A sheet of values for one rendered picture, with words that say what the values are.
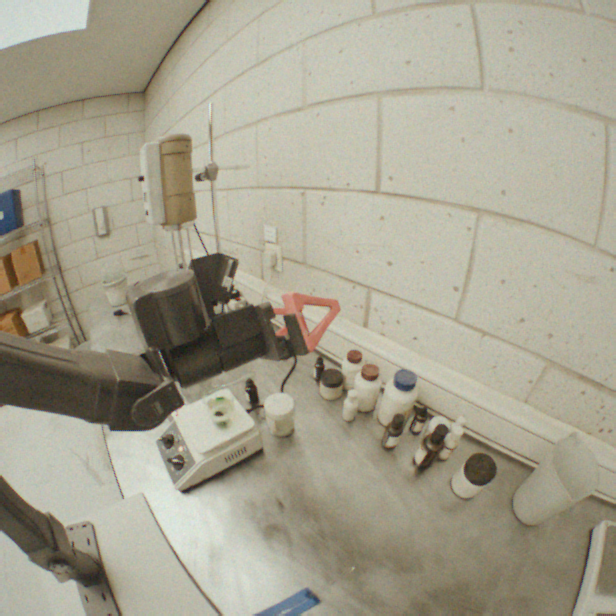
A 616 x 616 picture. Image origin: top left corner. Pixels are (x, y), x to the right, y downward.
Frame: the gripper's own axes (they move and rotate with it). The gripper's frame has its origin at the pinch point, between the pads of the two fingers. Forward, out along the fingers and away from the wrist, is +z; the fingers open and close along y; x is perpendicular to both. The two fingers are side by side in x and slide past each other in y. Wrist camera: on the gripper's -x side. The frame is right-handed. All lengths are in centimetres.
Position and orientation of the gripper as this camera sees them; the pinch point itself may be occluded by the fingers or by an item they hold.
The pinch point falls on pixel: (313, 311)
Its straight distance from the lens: 36.0
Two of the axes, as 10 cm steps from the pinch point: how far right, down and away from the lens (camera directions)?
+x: 3.3, 9.4, 0.6
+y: -5.0, 1.2, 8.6
